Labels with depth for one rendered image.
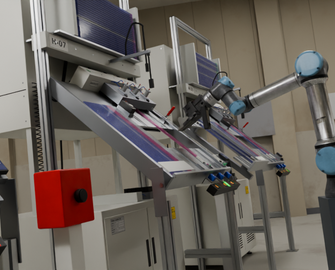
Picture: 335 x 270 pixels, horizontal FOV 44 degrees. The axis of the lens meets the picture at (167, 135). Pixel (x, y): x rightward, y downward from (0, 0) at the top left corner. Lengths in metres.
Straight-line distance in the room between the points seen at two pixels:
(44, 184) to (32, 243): 0.71
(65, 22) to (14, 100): 0.42
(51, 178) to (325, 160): 1.13
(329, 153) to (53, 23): 1.34
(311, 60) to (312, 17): 4.33
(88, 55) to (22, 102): 0.38
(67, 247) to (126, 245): 0.58
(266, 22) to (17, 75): 4.46
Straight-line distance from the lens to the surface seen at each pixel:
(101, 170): 5.88
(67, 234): 1.23
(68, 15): 1.96
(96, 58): 2.07
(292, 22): 6.12
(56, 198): 1.18
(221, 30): 6.00
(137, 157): 1.54
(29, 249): 1.91
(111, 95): 2.00
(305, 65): 1.87
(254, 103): 2.09
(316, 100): 1.86
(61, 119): 2.02
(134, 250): 1.83
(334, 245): 1.96
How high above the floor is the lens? 0.73
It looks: 5 degrees up
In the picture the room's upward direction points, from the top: 6 degrees counter-clockwise
